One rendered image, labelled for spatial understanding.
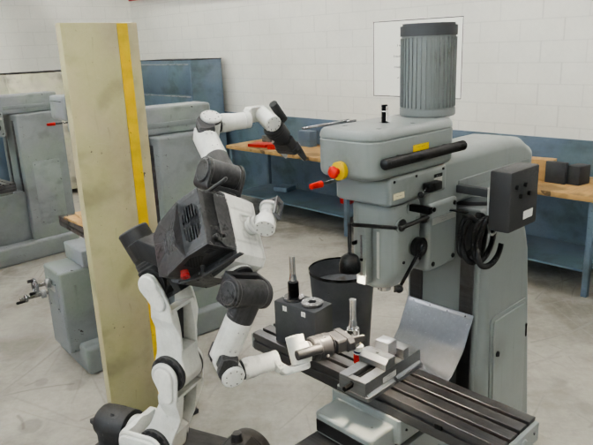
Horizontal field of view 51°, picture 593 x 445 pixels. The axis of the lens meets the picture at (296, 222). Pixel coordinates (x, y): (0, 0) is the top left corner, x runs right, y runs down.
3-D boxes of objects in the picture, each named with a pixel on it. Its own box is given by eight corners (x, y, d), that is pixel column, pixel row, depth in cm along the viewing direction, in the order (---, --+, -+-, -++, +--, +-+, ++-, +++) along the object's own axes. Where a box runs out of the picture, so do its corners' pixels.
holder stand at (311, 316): (316, 355, 252) (314, 310, 247) (275, 340, 266) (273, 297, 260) (334, 343, 261) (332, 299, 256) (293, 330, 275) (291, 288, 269)
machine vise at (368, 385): (368, 403, 217) (368, 375, 214) (335, 388, 227) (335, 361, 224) (423, 365, 241) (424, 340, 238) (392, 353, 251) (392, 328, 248)
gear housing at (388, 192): (389, 209, 201) (390, 178, 198) (334, 198, 218) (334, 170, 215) (447, 190, 223) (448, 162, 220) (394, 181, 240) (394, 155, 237)
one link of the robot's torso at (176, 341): (151, 393, 229) (128, 275, 218) (179, 371, 244) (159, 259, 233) (184, 398, 222) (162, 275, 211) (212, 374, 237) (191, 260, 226)
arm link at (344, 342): (356, 334, 217) (326, 343, 211) (356, 358, 220) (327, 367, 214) (336, 320, 228) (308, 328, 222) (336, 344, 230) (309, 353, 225)
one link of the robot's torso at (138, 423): (119, 456, 245) (115, 427, 241) (151, 428, 262) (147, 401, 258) (161, 470, 236) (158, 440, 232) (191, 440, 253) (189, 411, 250)
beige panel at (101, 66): (122, 451, 346) (63, 20, 283) (89, 423, 374) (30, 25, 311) (198, 412, 381) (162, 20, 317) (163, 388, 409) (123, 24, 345)
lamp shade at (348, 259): (336, 273, 206) (335, 255, 204) (342, 266, 213) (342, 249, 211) (356, 275, 203) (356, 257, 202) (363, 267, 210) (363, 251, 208)
